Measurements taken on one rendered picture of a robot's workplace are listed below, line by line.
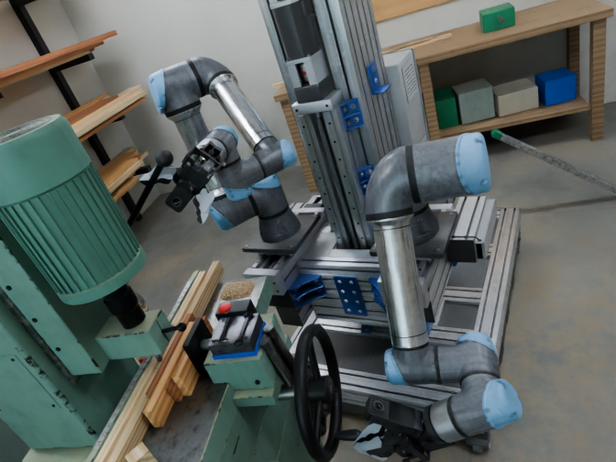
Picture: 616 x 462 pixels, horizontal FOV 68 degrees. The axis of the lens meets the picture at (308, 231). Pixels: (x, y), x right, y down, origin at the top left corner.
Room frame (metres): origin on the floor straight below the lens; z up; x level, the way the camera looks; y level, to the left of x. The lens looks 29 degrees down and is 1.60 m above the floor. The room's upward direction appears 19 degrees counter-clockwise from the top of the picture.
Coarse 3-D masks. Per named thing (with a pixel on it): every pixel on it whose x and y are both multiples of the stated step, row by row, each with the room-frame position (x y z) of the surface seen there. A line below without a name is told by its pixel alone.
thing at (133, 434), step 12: (216, 264) 1.17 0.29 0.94; (216, 276) 1.14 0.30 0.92; (204, 288) 1.06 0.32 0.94; (192, 300) 1.03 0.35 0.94; (204, 300) 1.04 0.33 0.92; (192, 312) 0.98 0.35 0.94; (168, 348) 0.86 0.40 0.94; (144, 396) 0.73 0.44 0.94; (144, 408) 0.70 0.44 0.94; (132, 420) 0.68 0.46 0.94; (144, 420) 0.69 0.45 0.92; (132, 432) 0.65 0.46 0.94; (144, 432) 0.67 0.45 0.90; (120, 444) 0.63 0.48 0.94; (132, 444) 0.64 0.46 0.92; (120, 456) 0.61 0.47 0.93
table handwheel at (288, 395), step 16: (304, 336) 0.73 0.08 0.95; (320, 336) 0.81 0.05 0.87; (304, 352) 0.69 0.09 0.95; (304, 368) 0.66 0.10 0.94; (336, 368) 0.81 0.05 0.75; (304, 384) 0.63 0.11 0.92; (320, 384) 0.70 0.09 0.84; (336, 384) 0.79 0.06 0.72; (288, 400) 0.72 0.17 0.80; (304, 400) 0.61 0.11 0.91; (320, 400) 0.68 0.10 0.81; (336, 400) 0.76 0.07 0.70; (304, 416) 0.59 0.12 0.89; (320, 416) 0.65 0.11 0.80; (336, 416) 0.72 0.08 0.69; (304, 432) 0.58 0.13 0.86; (320, 432) 0.62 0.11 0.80; (320, 448) 0.58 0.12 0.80; (336, 448) 0.64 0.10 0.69
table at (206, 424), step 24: (216, 288) 1.11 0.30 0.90; (264, 288) 1.04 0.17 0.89; (264, 312) 0.99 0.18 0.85; (288, 336) 0.85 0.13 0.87; (216, 384) 0.74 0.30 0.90; (192, 408) 0.70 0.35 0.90; (216, 408) 0.67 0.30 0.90; (168, 432) 0.66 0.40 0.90; (192, 432) 0.64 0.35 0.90; (216, 432) 0.63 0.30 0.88; (168, 456) 0.60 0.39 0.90; (192, 456) 0.58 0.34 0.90; (216, 456) 0.60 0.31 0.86
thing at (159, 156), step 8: (160, 152) 0.89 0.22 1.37; (168, 152) 0.90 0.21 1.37; (160, 160) 0.89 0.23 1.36; (168, 160) 0.89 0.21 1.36; (160, 168) 0.90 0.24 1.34; (152, 176) 0.91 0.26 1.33; (152, 184) 0.91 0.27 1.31; (144, 192) 0.92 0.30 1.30; (144, 200) 0.92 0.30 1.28; (136, 208) 0.93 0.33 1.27; (136, 216) 0.94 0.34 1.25; (128, 224) 0.94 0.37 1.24
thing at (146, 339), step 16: (112, 320) 0.86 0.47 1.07; (144, 320) 0.81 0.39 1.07; (160, 320) 0.81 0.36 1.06; (96, 336) 0.81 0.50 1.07; (112, 336) 0.80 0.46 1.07; (128, 336) 0.79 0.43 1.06; (144, 336) 0.77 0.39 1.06; (160, 336) 0.79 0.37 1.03; (112, 352) 0.81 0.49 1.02; (128, 352) 0.79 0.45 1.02; (144, 352) 0.78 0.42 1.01; (160, 352) 0.77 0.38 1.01
